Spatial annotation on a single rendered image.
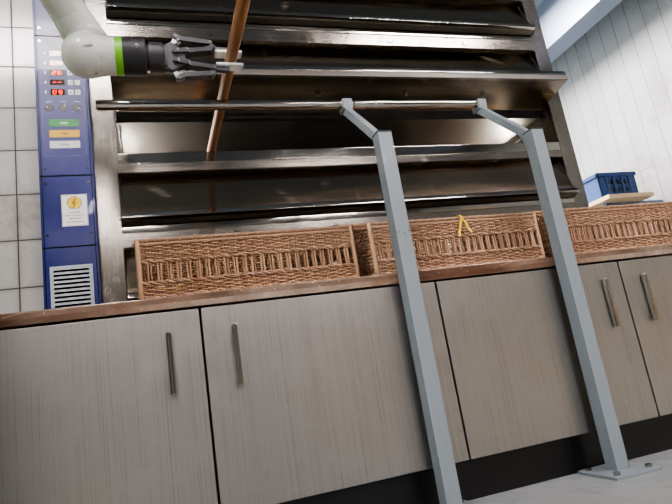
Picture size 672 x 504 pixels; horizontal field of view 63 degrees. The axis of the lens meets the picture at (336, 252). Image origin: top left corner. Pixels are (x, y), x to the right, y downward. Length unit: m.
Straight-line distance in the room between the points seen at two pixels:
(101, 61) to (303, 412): 0.96
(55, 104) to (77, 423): 1.14
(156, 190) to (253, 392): 0.91
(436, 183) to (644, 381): 1.00
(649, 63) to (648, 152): 0.70
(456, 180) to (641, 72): 3.18
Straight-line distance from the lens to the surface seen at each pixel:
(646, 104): 5.17
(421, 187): 2.16
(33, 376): 1.31
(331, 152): 2.09
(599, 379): 1.62
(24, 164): 2.02
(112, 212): 1.93
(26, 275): 1.91
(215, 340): 1.28
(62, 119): 2.04
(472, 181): 2.29
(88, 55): 1.49
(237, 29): 1.42
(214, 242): 1.37
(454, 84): 2.31
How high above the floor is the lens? 0.35
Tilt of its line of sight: 12 degrees up
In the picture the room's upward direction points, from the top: 9 degrees counter-clockwise
